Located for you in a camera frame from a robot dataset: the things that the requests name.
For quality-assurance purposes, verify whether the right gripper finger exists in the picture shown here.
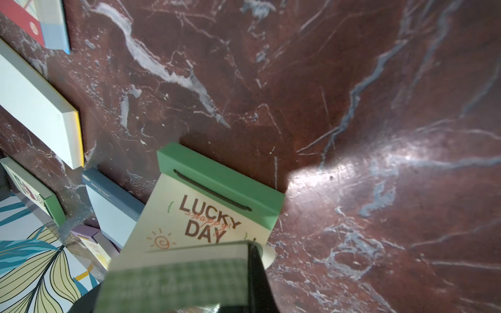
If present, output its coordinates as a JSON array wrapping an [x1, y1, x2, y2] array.
[[248, 243, 279, 313]]

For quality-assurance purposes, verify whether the green house lucky day pad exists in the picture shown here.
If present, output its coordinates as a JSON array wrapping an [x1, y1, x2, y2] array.
[[94, 143, 284, 312]]

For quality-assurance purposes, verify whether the purple flower lucky day pad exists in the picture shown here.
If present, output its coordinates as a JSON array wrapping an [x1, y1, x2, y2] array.
[[71, 224, 119, 270]]

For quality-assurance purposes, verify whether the blue lined memo pad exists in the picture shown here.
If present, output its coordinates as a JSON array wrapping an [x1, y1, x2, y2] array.
[[82, 168, 145, 249]]

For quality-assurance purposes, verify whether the green red lucky memo pad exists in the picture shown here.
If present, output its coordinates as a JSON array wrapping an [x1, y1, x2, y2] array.
[[1, 157, 67, 226]]

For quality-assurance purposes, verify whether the yellow top memo pad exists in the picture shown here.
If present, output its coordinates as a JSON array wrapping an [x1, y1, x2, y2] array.
[[1, 41, 85, 170]]

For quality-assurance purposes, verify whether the red apple memo pad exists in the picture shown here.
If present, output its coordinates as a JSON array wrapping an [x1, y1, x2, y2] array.
[[1, 0, 70, 54]]

